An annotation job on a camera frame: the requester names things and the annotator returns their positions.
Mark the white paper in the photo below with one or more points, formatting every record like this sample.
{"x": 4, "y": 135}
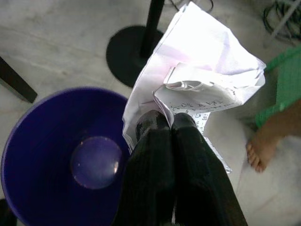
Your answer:
{"x": 200, "y": 47}

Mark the black floor fan stand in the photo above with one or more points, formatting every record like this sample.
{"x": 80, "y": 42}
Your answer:
{"x": 131, "y": 54}

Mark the dark furniture leg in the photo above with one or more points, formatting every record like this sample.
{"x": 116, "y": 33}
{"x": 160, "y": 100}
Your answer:
{"x": 14, "y": 80}

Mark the grey metal rod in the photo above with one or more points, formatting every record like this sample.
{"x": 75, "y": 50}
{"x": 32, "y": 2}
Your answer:
{"x": 285, "y": 16}

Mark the green plastic stool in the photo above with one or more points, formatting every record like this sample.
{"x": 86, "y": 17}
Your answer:
{"x": 289, "y": 80}

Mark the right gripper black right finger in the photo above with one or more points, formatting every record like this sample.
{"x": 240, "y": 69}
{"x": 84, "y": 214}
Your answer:
{"x": 200, "y": 188}

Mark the seated person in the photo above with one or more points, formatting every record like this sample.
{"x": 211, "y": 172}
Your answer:
{"x": 265, "y": 141}

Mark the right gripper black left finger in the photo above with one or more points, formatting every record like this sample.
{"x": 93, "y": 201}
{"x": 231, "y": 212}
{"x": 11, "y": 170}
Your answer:
{"x": 150, "y": 176}

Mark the purple plastic bucket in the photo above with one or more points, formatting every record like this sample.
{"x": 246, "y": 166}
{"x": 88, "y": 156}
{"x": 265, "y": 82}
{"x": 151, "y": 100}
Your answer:
{"x": 47, "y": 141}

